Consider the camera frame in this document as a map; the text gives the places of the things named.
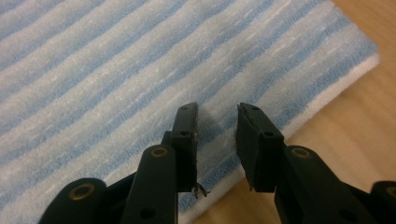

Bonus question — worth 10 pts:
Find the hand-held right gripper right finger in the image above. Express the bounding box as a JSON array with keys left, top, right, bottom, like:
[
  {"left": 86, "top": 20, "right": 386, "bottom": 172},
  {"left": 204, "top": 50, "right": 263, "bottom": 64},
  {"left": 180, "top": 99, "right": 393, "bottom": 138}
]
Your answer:
[{"left": 234, "top": 102, "right": 286, "bottom": 194}]

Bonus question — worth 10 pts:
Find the blue striped towel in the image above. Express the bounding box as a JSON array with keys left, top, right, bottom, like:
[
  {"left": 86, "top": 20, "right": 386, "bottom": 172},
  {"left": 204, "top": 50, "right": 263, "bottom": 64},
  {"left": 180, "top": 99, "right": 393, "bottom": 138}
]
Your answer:
[{"left": 0, "top": 0, "right": 381, "bottom": 224}]

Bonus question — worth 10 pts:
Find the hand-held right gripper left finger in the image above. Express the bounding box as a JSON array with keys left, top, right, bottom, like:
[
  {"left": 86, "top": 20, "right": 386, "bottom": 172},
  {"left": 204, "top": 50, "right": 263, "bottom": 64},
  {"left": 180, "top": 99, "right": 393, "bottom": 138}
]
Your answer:
[{"left": 169, "top": 102, "right": 200, "bottom": 194}]

